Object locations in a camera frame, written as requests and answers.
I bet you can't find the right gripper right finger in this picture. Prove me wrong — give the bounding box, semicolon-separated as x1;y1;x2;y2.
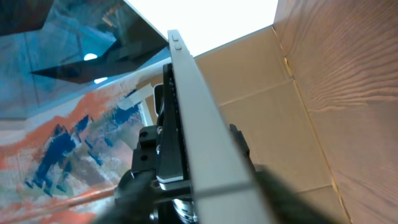
254;165;338;224

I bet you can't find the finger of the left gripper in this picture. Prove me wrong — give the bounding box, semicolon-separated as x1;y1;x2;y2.
229;124;255;171

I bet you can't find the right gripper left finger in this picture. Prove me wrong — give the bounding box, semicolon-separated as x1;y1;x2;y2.
91;171;155;224

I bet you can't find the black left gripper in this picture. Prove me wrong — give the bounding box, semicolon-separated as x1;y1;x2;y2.
114;63;198;223

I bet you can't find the Galaxy S25 Ultra smartphone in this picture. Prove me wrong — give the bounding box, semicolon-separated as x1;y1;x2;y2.
168;30;277;224

